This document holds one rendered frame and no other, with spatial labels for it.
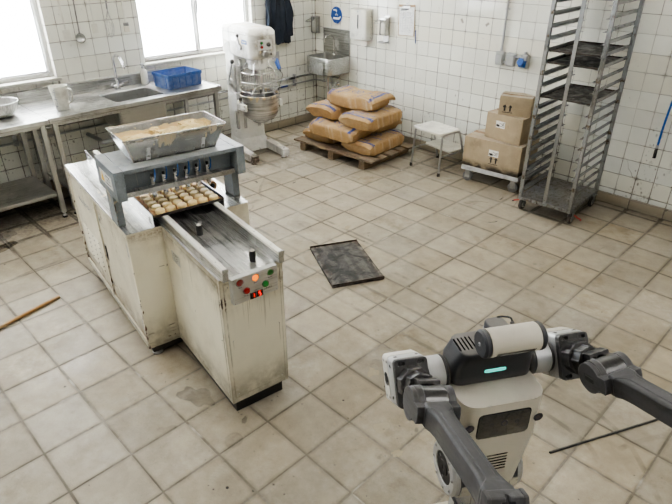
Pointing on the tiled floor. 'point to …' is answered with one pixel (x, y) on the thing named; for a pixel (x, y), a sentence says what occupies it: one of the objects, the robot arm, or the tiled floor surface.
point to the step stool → (439, 140)
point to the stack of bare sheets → (345, 263)
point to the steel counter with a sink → (142, 106)
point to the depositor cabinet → (134, 255)
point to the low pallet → (353, 152)
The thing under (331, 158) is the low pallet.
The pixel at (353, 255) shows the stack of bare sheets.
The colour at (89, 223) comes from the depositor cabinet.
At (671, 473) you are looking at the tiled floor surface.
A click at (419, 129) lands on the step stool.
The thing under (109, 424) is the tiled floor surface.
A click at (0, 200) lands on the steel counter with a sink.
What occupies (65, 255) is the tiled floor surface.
